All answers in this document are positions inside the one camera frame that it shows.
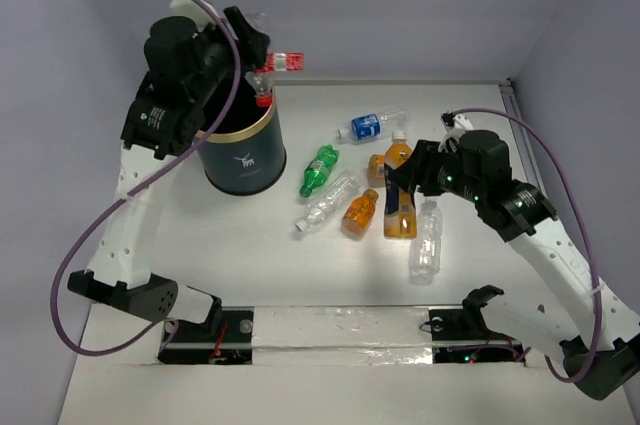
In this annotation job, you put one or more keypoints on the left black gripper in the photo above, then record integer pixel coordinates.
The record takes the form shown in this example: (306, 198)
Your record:
(245, 36)

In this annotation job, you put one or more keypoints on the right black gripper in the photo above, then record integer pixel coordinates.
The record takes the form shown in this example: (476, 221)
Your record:
(419, 167)

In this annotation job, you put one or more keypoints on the red label cola bottle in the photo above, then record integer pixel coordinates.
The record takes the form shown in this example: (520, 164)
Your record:
(262, 79)

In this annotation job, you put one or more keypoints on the tall orange blue tea bottle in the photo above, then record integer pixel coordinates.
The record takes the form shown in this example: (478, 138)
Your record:
(399, 213)

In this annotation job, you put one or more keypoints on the small orange floral bottle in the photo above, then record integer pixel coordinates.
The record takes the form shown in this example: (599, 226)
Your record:
(360, 213)

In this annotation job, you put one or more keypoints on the clear crushed bottle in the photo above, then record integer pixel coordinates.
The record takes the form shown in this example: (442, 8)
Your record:
(425, 255)

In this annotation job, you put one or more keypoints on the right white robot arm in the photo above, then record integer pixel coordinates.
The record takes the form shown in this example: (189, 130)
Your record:
(596, 339)

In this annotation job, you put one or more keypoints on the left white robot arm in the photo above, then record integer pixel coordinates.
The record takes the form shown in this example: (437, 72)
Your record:
(154, 143)

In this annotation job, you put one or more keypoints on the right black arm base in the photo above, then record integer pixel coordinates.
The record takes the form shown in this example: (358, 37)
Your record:
(460, 335)

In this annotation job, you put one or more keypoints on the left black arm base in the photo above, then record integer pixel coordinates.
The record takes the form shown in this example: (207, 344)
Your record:
(184, 343)

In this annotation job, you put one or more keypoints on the dark bin with gold rim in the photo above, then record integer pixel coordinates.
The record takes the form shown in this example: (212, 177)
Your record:
(246, 154)

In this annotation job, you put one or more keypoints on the small orange bottle barcode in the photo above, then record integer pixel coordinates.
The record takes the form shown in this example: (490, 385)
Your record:
(376, 171)

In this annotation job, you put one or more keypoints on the blue label water bottle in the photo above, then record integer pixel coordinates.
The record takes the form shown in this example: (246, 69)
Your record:
(373, 126)

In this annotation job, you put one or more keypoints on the clear bottle white cap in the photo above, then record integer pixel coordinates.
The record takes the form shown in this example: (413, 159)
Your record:
(326, 203)

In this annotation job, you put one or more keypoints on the green plastic bottle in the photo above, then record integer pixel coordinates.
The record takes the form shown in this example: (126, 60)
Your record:
(318, 170)

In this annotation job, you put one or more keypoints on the silver foil tape strip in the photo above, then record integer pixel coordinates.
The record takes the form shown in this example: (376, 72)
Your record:
(340, 336)

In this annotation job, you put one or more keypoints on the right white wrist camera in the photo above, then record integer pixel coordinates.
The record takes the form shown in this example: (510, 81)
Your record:
(456, 125)

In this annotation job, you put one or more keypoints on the metal rail at table edge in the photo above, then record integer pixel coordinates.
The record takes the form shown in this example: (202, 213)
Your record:
(521, 136)

